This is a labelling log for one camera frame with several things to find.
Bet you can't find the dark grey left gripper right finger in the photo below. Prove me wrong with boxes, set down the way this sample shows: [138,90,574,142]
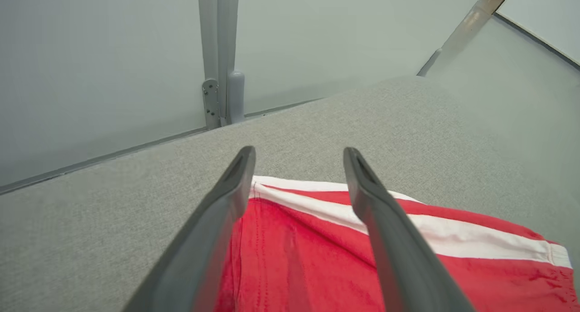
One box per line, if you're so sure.
[343,147,475,312]

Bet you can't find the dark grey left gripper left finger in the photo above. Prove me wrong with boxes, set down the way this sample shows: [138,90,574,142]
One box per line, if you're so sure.
[123,145,257,312]

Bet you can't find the red shorts with white stripe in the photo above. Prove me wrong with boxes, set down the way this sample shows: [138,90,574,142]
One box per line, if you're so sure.
[213,175,580,312]

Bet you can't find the grey hinged partition post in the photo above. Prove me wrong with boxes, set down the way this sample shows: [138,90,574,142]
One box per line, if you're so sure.
[198,0,246,130]

